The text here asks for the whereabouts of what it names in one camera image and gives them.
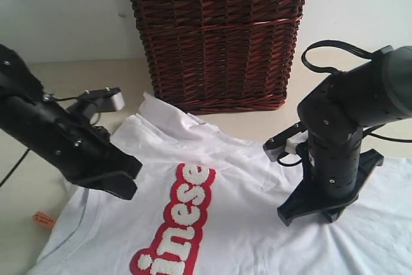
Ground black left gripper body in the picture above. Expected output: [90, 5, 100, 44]
[1, 91, 114, 181]

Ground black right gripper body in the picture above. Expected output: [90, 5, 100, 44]
[294, 77, 384, 203]

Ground white t-shirt with red lettering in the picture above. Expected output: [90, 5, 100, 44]
[31, 95, 411, 274]

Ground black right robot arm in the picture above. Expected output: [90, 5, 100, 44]
[277, 43, 411, 225]

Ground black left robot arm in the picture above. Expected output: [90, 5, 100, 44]
[1, 46, 142, 200]

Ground dark brown wicker basket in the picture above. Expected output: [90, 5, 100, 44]
[130, 0, 305, 114]

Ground orange garment tag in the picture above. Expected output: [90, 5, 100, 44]
[32, 211, 56, 229]

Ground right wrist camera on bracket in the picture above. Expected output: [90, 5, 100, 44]
[263, 122, 308, 167]

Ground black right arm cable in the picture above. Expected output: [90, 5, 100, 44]
[301, 39, 387, 75]

